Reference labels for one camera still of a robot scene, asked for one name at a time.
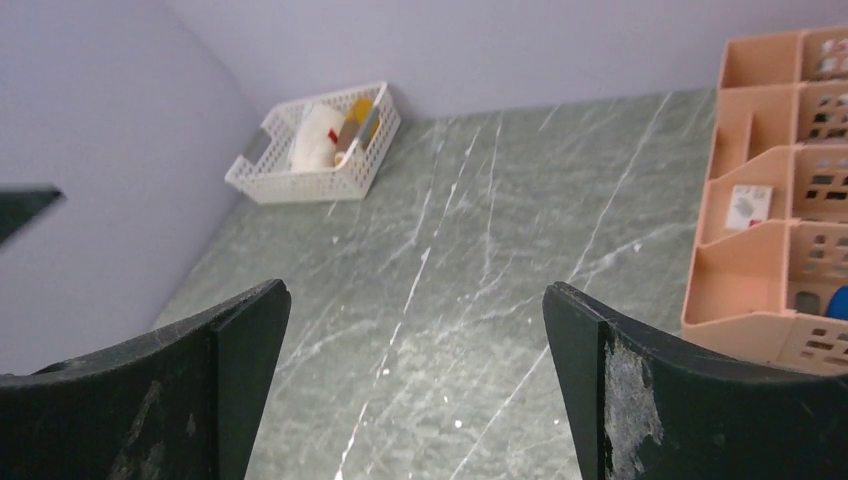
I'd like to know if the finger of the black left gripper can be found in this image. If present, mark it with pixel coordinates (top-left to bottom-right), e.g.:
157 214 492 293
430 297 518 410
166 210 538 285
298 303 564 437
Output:
1 185 65 245

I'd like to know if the yellow brown bear towel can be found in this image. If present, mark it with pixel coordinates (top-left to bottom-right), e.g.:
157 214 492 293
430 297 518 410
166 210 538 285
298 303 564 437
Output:
330 97 380 166

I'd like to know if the white plastic basket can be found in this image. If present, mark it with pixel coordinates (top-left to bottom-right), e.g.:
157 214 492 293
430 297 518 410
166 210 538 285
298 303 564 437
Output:
225 81 401 204

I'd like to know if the blue object in organizer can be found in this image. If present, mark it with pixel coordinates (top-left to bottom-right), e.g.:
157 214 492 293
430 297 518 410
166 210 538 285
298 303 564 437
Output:
825 285 848 321

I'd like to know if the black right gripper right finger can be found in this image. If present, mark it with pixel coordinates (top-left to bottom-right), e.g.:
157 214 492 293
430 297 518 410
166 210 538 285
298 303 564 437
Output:
542 282 847 479

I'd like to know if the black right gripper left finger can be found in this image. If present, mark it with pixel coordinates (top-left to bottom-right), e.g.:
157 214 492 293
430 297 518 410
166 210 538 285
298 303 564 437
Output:
1 279 292 479

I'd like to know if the orange plastic file organizer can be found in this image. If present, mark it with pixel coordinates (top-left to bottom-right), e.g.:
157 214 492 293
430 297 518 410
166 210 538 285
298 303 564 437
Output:
680 26 847 376

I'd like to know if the white towel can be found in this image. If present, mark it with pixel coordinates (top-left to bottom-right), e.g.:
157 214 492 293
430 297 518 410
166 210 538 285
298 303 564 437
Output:
289 103 346 172

